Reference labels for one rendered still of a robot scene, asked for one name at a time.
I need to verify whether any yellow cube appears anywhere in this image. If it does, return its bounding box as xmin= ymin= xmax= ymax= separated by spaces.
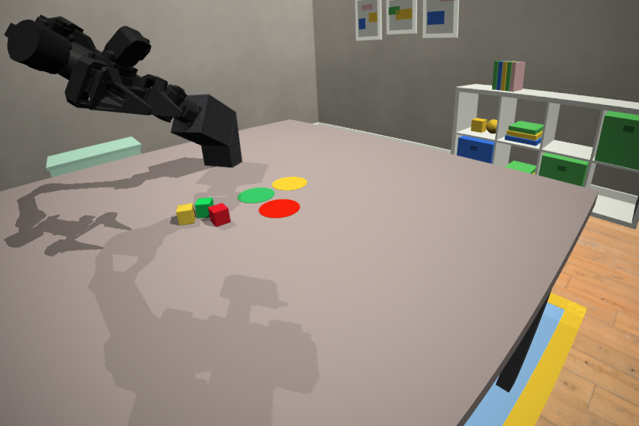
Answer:
xmin=176 ymin=203 xmax=196 ymax=226

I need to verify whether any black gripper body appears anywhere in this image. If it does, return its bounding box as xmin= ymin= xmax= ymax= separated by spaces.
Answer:
xmin=64 ymin=53 xmax=168 ymax=109

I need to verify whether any yellow circle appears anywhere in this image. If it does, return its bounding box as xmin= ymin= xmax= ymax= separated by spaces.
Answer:
xmin=272 ymin=177 xmax=308 ymax=191

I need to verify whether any red cube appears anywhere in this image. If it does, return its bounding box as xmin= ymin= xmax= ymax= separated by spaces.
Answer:
xmin=208 ymin=203 xmax=231 ymax=227

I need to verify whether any red circle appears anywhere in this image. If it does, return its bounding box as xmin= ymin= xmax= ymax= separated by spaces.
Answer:
xmin=259 ymin=199 xmax=300 ymax=218

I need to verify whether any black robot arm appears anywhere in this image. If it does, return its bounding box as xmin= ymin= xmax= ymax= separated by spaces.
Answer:
xmin=4 ymin=15 xmax=202 ymax=128

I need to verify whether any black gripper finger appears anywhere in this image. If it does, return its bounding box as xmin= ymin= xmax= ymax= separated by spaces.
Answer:
xmin=146 ymin=79 xmax=183 ymax=118
xmin=88 ymin=66 xmax=152 ymax=116

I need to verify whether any green cube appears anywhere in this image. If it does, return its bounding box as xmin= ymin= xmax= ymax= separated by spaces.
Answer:
xmin=195 ymin=197 xmax=214 ymax=218

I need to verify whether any green circle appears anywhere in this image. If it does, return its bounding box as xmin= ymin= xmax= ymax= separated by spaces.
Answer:
xmin=238 ymin=187 xmax=275 ymax=203

